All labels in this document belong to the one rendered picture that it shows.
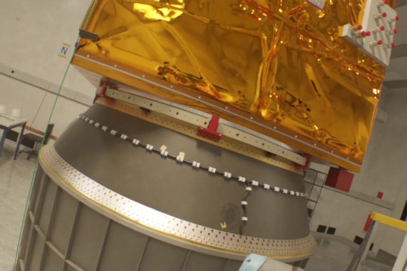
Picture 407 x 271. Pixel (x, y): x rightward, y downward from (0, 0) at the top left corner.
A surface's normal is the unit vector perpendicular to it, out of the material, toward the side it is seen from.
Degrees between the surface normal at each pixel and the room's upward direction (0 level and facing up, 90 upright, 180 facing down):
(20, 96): 90
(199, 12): 86
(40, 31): 90
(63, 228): 90
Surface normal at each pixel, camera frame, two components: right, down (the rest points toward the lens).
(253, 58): 0.32, 0.04
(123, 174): -0.04, -0.56
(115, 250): -0.13, -0.10
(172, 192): 0.17, -0.48
